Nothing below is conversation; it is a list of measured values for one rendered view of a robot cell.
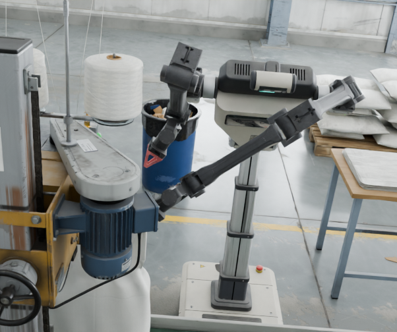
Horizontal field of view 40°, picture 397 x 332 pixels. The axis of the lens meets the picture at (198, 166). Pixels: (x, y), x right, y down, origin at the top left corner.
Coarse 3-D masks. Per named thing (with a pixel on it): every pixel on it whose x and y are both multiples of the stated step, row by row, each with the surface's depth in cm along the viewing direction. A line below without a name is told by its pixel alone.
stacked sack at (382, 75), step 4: (372, 72) 555; (376, 72) 547; (380, 72) 543; (384, 72) 541; (388, 72) 541; (392, 72) 540; (396, 72) 539; (376, 76) 540; (380, 76) 534; (384, 76) 533; (388, 76) 532; (392, 76) 531; (396, 76) 530; (380, 80) 529; (384, 80) 527; (388, 80) 527; (396, 80) 527
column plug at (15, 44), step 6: (0, 36) 131; (6, 36) 132; (0, 42) 127; (6, 42) 127; (12, 42) 128; (18, 42) 128; (24, 42) 128; (30, 42) 131; (0, 48) 122; (6, 48) 122; (12, 48) 122; (18, 48) 123; (24, 48) 127
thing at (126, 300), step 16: (144, 240) 197; (144, 256) 200; (80, 272) 198; (144, 272) 205; (64, 288) 198; (80, 288) 197; (96, 288) 197; (112, 288) 198; (128, 288) 198; (144, 288) 200; (64, 304) 200; (80, 304) 200; (96, 304) 199; (112, 304) 199; (128, 304) 199; (144, 304) 202; (64, 320) 202; (80, 320) 203; (96, 320) 201; (112, 320) 202; (128, 320) 202; (144, 320) 206
